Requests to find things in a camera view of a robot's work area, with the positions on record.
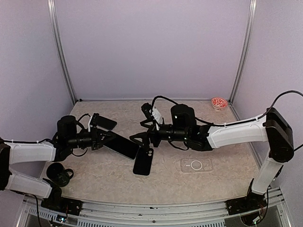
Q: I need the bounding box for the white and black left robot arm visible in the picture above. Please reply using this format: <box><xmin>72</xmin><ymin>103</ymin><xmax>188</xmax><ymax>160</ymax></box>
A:
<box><xmin>0</xmin><ymin>115</ymin><xmax>115</xmax><ymax>210</ymax></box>

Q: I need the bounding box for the black smartphone with teal edge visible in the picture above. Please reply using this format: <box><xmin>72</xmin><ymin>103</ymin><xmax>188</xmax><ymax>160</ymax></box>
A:
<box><xmin>104</xmin><ymin>134</ymin><xmax>139</xmax><ymax>160</ymax></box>

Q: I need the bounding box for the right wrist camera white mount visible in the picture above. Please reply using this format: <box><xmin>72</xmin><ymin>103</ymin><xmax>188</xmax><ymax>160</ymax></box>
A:
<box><xmin>141</xmin><ymin>103</ymin><xmax>164</xmax><ymax>130</ymax></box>

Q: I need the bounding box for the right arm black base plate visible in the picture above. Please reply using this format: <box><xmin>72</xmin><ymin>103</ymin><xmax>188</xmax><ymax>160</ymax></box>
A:
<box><xmin>225</xmin><ymin>196</ymin><xmax>267</xmax><ymax>215</ymax></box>

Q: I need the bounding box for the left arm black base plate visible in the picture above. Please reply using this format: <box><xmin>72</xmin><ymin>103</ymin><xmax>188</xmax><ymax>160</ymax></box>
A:
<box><xmin>41</xmin><ymin>197</ymin><xmax>83</xmax><ymax>216</ymax></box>

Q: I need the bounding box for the red patterned small bowl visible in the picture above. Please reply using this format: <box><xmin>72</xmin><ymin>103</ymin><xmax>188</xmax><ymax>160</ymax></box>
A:
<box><xmin>211</xmin><ymin>97</ymin><xmax>228</xmax><ymax>111</ymax></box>

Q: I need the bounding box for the left aluminium frame post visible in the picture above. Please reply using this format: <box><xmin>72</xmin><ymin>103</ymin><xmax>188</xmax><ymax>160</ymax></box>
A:
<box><xmin>47</xmin><ymin>0</ymin><xmax>77</xmax><ymax>105</ymax></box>

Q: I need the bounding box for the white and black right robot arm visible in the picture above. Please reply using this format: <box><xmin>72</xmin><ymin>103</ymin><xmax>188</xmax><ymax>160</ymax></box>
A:
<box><xmin>130</xmin><ymin>103</ymin><xmax>294</xmax><ymax>210</ymax></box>

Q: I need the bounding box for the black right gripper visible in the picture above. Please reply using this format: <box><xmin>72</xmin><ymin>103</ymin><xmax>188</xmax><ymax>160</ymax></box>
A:
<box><xmin>130</xmin><ymin>118</ymin><xmax>189</xmax><ymax>150</ymax></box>

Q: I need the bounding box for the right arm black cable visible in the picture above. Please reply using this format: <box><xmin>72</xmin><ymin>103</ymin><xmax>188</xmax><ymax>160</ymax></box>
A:
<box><xmin>151</xmin><ymin>90</ymin><xmax>303</xmax><ymax>152</ymax></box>

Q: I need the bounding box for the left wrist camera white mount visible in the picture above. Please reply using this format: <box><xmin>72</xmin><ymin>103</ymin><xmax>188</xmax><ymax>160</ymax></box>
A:
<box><xmin>87</xmin><ymin>113</ymin><xmax>99</xmax><ymax>132</ymax></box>

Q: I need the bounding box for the black phone with purple edge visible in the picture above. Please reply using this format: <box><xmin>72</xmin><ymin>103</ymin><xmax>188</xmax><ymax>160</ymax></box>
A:
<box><xmin>96</xmin><ymin>114</ymin><xmax>117</xmax><ymax>131</ymax></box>

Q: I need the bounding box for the aluminium frame post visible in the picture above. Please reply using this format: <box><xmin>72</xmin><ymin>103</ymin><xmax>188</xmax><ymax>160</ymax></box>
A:
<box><xmin>47</xmin><ymin>0</ymin><xmax>77</xmax><ymax>105</ymax></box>
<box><xmin>229</xmin><ymin>0</ymin><xmax>257</xmax><ymax>105</ymax></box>

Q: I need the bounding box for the black mug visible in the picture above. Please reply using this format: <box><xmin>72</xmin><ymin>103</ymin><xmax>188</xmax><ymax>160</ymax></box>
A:
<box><xmin>46</xmin><ymin>162</ymin><xmax>74</xmax><ymax>187</ymax></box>

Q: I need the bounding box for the clear magsafe phone case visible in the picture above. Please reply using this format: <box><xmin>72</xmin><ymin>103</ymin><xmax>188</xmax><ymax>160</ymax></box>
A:
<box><xmin>180</xmin><ymin>158</ymin><xmax>214</xmax><ymax>173</ymax></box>

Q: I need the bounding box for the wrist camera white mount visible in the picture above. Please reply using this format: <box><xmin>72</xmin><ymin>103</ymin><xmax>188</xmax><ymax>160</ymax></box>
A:
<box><xmin>87</xmin><ymin>113</ymin><xmax>99</xmax><ymax>132</ymax></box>
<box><xmin>141</xmin><ymin>103</ymin><xmax>164</xmax><ymax>130</ymax></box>

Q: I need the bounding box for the black phone case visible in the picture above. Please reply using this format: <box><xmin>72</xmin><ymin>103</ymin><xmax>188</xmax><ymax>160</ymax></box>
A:
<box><xmin>133</xmin><ymin>148</ymin><xmax>153</xmax><ymax>176</ymax></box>

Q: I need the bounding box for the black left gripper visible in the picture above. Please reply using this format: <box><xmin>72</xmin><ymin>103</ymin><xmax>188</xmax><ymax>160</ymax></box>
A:
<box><xmin>67</xmin><ymin>126</ymin><xmax>116</xmax><ymax>150</ymax></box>

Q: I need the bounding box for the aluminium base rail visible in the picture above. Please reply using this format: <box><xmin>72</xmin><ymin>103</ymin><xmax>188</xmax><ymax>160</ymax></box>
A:
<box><xmin>16</xmin><ymin>186</ymin><xmax>292</xmax><ymax>227</ymax></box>

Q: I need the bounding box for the right aluminium frame post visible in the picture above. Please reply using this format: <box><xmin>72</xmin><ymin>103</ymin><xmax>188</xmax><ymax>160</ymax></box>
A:
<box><xmin>229</xmin><ymin>0</ymin><xmax>257</xmax><ymax>105</ymax></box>

